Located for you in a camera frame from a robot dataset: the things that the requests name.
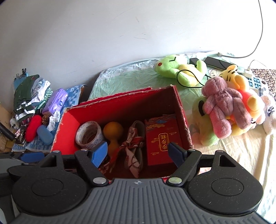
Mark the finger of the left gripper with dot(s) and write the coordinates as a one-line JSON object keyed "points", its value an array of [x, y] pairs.
{"points": [[32, 157]]}

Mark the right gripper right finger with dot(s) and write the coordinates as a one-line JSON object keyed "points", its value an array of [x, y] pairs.
{"points": [[186, 162]]}

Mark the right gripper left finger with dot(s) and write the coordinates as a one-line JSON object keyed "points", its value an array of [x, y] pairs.
{"points": [[88, 161]]}

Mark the white printed tape roll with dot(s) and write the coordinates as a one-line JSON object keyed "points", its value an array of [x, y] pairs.
{"points": [[89, 135]]}

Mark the orange wooden massager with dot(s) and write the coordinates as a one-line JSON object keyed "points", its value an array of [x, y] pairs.
{"points": [[113, 132]]}

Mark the small red gift box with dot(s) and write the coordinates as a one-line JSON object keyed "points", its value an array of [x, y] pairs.
{"points": [[160, 131]]}

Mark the brown pine cone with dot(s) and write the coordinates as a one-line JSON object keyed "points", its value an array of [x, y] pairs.
{"points": [[45, 120]]}

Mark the red white scarf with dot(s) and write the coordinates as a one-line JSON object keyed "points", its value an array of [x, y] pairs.
{"points": [[132, 148]]}

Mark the blue glasses case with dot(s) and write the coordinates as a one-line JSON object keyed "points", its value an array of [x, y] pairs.
{"points": [[45, 135]]}

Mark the light green plush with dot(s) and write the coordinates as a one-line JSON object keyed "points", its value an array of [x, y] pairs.
{"points": [[203, 123]]}

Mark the red glasses case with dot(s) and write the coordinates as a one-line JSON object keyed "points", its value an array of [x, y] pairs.
{"points": [[31, 131]]}

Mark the folded green striped clothes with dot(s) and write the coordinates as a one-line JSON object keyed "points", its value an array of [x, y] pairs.
{"points": [[31, 94]]}

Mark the purple tissue pack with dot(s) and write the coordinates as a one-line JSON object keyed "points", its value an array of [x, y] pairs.
{"points": [[55, 102]]}

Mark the pink teddy bear plush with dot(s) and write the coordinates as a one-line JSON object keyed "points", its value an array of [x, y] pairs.
{"points": [[223, 102]]}

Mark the cream bed sheet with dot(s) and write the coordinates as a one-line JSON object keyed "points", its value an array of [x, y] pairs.
{"points": [[255, 151]]}

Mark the blue checkered towel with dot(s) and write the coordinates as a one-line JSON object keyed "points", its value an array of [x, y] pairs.
{"points": [[37, 145]]}

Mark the large red cardboard box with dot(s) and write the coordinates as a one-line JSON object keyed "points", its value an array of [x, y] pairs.
{"points": [[137, 125]]}

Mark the yellow tiger plush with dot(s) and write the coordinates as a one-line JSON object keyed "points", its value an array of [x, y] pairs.
{"points": [[253, 104]]}

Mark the green frog plush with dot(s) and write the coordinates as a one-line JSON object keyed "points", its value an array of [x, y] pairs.
{"points": [[176, 67]]}

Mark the white bunny plush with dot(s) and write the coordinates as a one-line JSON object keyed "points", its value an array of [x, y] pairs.
{"points": [[267, 118]]}

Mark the black phone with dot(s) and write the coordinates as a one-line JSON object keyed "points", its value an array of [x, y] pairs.
{"points": [[216, 63]]}

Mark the white power strip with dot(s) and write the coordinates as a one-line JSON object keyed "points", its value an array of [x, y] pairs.
{"points": [[257, 84]]}

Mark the woven brown mat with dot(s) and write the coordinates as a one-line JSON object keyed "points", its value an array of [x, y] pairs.
{"points": [[269, 76]]}

